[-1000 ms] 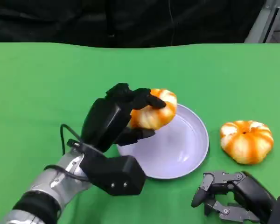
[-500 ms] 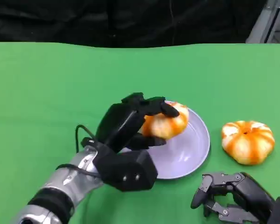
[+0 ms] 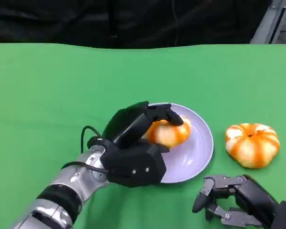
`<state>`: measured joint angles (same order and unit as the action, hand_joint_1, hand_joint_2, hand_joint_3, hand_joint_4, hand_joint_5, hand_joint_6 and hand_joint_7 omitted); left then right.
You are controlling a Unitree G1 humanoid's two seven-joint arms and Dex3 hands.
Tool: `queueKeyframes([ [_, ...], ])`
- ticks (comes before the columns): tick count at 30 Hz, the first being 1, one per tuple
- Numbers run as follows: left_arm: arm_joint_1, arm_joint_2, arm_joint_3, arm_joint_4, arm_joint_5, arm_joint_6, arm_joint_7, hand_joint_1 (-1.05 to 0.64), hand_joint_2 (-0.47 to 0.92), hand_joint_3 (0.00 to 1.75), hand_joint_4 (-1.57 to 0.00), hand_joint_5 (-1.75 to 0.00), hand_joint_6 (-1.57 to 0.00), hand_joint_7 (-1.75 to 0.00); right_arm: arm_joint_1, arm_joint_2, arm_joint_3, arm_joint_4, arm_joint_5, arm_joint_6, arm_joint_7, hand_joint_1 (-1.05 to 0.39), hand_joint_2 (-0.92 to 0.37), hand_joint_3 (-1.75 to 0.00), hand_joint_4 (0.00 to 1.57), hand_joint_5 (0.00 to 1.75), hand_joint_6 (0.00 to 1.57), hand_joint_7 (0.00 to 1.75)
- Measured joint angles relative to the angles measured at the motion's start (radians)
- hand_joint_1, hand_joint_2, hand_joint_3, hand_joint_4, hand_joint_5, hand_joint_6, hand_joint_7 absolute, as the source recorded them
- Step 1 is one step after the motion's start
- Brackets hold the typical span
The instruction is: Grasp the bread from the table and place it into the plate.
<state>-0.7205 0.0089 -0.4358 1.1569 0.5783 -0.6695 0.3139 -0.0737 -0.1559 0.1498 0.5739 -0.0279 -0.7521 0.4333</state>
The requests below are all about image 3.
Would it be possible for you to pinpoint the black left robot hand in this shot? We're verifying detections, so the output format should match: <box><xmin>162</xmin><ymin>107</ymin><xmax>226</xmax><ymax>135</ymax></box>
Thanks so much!
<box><xmin>102</xmin><ymin>101</ymin><xmax>184</xmax><ymax>155</ymax></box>

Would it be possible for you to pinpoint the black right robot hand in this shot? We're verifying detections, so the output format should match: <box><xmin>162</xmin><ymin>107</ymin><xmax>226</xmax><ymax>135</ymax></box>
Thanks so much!
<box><xmin>192</xmin><ymin>175</ymin><xmax>279</xmax><ymax>227</ymax></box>

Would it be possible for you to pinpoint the orange and white bread roll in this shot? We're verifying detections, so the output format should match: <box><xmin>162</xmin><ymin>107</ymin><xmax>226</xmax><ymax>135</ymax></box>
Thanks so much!
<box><xmin>225</xmin><ymin>123</ymin><xmax>281</xmax><ymax>169</ymax></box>
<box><xmin>143</xmin><ymin>116</ymin><xmax>192</xmax><ymax>148</ymax></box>

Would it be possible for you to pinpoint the green table cloth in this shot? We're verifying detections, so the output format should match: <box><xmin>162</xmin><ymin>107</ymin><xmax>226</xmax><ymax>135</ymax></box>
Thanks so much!
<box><xmin>0</xmin><ymin>42</ymin><xmax>286</xmax><ymax>229</ymax></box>

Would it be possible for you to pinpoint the lilac plate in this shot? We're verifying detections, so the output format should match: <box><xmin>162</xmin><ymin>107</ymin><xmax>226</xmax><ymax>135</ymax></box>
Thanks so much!
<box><xmin>147</xmin><ymin>102</ymin><xmax>215</xmax><ymax>184</ymax></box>

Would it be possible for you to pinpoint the black backdrop curtain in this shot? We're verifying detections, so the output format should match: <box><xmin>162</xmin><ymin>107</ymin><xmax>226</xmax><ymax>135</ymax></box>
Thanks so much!
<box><xmin>0</xmin><ymin>0</ymin><xmax>272</xmax><ymax>50</ymax></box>

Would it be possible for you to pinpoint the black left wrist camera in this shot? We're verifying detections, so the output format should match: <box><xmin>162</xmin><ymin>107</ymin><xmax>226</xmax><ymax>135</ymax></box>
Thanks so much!
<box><xmin>100</xmin><ymin>140</ymin><xmax>167</xmax><ymax>188</ymax></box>

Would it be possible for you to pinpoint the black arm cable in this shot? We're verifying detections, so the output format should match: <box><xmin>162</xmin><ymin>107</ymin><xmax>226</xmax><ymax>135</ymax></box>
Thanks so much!
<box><xmin>61</xmin><ymin>125</ymin><xmax>109</xmax><ymax>174</ymax></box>

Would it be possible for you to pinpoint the grey aluminium frame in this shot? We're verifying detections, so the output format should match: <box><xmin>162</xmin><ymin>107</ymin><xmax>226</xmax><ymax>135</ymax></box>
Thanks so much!
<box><xmin>250</xmin><ymin>0</ymin><xmax>286</xmax><ymax>45</ymax></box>

